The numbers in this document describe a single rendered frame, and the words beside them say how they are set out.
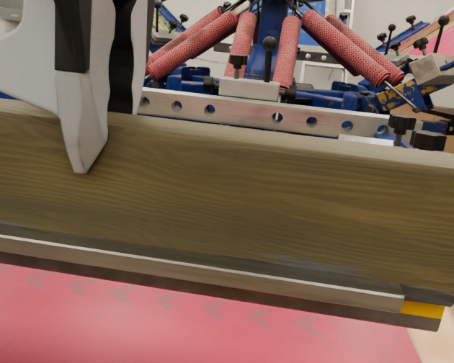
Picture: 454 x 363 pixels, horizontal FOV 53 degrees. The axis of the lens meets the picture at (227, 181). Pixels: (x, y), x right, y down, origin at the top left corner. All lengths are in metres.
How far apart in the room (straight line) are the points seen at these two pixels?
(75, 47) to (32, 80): 0.03
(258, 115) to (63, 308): 0.64
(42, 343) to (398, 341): 0.25
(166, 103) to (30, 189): 0.69
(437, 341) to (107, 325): 0.24
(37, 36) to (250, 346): 0.23
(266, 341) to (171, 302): 0.08
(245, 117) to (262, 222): 0.69
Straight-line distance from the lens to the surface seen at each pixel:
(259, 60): 1.47
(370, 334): 0.37
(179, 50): 1.34
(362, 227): 0.24
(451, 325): 0.41
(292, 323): 0.36
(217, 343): 0.33
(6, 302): 0.38
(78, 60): 0.21
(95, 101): 0.22
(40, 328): 0.34
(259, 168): 0.22
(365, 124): 0.92
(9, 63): 0.24
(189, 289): 0.27
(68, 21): 0.20
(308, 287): 0.23
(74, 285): 0.39
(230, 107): 0.91
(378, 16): 4.87
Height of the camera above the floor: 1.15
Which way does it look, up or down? 17 degrees down
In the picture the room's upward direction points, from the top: 6 degrees clockwise
